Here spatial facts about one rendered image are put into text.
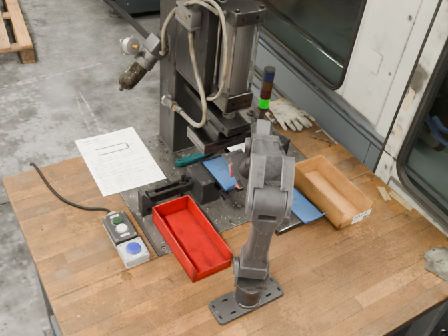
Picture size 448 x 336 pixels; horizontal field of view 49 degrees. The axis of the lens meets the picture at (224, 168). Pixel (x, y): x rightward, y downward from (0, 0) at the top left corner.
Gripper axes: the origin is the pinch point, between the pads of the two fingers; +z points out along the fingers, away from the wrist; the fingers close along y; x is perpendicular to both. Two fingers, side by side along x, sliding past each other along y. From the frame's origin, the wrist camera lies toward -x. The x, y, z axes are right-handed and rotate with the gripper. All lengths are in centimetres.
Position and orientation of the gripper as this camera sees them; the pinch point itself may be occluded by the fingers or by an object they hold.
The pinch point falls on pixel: (235, 180)
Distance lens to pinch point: 147.1
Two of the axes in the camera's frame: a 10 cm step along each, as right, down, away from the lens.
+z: -3.5, 3.6, 8.7
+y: -4.0, -8.9, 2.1
